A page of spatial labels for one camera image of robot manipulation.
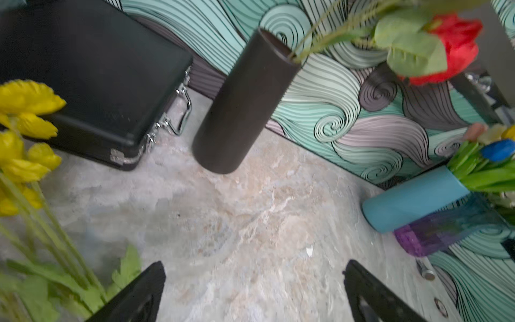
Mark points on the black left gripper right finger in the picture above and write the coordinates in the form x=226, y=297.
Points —
x=371, y=300

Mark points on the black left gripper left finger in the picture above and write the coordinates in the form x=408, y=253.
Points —
x=139, y=301

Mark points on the black ribbed hard case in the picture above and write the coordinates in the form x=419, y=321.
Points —
x=118, y=77

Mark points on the black cylindrical vase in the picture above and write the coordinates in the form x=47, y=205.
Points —
x=244, y=103

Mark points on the yellow tulip bouquet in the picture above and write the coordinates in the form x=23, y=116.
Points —
x=485, y=160

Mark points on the purple glass vase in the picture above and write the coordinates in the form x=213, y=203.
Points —
x=456, y=221

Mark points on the yellow flower bunch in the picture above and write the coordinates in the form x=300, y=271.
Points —
x=40, y=292

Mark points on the red rose stem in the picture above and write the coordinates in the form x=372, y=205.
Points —
x=426, y=41

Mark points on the teal ceramic vase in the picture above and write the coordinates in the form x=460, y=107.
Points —
x=413, y=200

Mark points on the yellow ranunculus stem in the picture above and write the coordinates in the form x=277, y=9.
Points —
x=26, y=159

